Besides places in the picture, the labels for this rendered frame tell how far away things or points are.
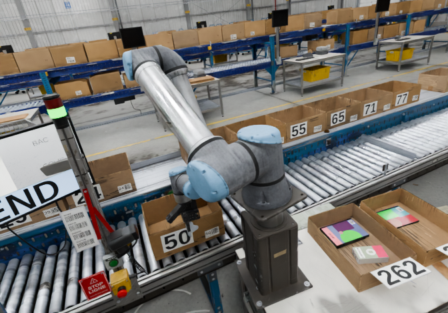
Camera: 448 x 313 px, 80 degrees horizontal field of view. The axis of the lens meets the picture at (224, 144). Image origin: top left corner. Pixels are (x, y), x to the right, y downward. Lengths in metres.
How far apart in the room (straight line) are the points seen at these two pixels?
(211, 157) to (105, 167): 1.34
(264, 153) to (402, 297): 0.83
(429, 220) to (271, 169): 1.07
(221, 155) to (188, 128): 0.16
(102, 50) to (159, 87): 5.12
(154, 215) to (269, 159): 0.99
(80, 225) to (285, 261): 0.82
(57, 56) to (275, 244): 5.62
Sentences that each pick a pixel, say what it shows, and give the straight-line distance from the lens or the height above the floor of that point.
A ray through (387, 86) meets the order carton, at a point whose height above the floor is 1.00.
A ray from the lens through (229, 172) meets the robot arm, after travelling 0.81.
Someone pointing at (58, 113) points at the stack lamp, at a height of 1.60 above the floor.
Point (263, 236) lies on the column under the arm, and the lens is 1.06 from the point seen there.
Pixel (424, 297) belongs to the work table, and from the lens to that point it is 1.44.
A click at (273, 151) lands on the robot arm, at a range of 0.90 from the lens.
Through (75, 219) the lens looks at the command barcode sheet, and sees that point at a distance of 1.20.
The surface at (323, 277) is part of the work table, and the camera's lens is 1.38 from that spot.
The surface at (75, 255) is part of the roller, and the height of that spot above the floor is 0.75.
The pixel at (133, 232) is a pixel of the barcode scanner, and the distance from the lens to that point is 1.20.
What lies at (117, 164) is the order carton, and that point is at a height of 0.98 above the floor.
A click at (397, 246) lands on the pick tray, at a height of 0.81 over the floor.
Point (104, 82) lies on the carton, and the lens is 5.93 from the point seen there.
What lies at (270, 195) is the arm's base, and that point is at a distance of 0.97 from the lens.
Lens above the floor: 1.81
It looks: 25 degrees down
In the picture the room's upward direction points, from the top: 7 degrees counter-clockwise
